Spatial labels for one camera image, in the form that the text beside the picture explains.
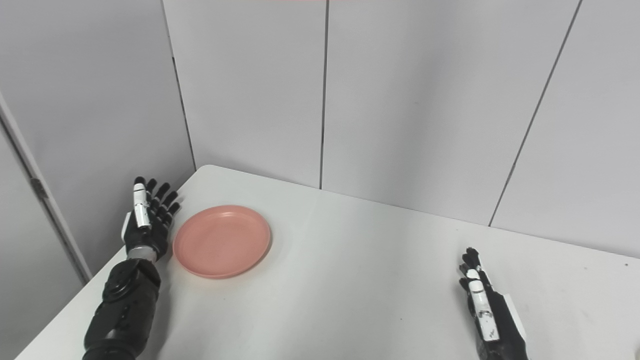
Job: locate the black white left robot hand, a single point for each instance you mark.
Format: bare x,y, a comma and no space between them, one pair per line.
150,235

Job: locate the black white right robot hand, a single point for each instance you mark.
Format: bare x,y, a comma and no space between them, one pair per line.
505,330

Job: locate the pink round plate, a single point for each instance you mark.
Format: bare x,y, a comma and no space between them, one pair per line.
222,241

